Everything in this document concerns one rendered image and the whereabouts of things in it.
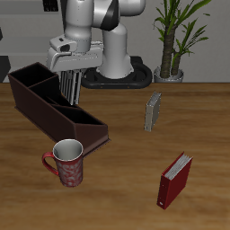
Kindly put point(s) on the grey standing book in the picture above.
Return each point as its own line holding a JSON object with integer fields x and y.
{"x": 152, "y": 112}

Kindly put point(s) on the red book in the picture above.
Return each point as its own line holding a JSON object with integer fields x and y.
{"x": 173, "y": 187}

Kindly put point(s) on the dark grey background object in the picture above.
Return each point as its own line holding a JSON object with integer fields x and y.
{"x": 4, "y": 68}

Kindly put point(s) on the black wall fixture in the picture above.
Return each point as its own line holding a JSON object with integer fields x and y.
{"x": 50, "y": 5}

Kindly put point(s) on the red patterned mug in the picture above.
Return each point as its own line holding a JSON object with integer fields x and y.
{"x": 71, "y": 172}

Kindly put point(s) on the green pot plant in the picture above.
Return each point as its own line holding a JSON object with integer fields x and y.
{"x": 167, "y": 54}

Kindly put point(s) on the flat black base plate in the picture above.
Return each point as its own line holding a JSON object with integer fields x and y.
{"x": 143, "y": 78}

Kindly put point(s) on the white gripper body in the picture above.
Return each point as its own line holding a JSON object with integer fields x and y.
{"x": 81, "y": 59}

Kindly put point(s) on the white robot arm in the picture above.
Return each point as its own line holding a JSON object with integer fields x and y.
{"x": 115, "y": 51}

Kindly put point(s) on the dark brown desk caddy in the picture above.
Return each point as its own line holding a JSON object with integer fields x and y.
{"x": 54, "y": 118}

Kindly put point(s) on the striped grey book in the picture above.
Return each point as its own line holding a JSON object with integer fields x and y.
{"x": 70, "y": 86}

